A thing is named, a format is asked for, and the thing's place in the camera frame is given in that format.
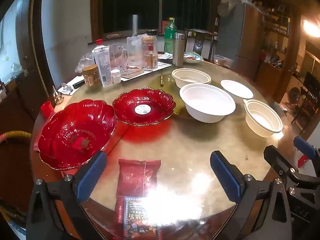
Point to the wooden shelf cabinet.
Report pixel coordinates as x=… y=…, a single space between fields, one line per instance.
x=277 y=30

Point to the gold pagoda ornament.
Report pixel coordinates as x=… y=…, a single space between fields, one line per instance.
x=57 y=96

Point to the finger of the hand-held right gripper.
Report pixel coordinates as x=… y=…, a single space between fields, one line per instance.
x=305 y=147
x=280 y=166

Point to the red glass plate gold rim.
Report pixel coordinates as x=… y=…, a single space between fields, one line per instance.
x=130 y=105

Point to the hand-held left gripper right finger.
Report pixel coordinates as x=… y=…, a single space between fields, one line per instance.
x=225 y=177

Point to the gold round mat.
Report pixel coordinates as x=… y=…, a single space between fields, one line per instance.
x=172 y=92

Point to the white bottle red cap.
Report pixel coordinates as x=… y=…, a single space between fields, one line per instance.
x=102 y=65

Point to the grey refrigerator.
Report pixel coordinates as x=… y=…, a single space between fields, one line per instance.
x=237 y=35

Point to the red plastic cup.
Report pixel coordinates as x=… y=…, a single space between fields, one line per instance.
x=47 y=108

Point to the small white jar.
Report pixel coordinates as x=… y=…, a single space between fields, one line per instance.
x=116 y=77

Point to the dark window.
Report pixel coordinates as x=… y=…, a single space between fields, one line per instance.
x=130 y=2

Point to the clear crystal ornament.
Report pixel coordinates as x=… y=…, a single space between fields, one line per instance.
x=66 y=88

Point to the green plastic bottle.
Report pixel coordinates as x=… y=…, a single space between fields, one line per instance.
x=170 y=35

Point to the brown jar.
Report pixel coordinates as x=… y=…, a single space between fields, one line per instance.
x=91 y=76

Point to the steel thermos flask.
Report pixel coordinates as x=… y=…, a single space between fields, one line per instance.
x=178 y=50

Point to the red flat box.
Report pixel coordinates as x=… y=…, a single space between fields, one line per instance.
x=132 y=73

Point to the large red glass bowl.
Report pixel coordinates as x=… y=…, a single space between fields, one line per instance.
x=72 y=127

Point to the blue patterned plate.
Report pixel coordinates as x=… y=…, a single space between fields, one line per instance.
x=192 y=58

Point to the white tray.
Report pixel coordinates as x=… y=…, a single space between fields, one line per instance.
x=160 y=66

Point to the bright lamp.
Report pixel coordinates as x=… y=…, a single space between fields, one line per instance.
x=311 y=27

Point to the clear plastic container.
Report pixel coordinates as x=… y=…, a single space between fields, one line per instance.
x=222 y=60

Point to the crumpled clear plastic bag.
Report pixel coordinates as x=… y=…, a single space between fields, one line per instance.
x=85 y=62

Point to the red foil packet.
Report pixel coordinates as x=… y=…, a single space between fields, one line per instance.
x=137 y=177

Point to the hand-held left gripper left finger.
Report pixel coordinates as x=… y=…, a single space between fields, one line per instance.
x=91 y=177

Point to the small white plate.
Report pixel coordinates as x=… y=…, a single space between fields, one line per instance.
x=236 y=88

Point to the small red box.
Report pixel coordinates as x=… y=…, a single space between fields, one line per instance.
x=164 y=27

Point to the large cream ribbed bowl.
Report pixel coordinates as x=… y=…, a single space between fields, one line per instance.
x=191 y=79

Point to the large white bowl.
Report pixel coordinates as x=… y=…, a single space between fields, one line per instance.
x=207 y=101

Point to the floor fan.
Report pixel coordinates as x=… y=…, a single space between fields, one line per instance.
x=293 y=94

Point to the glass pitcher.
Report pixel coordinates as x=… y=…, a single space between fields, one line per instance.
x=117 y=57

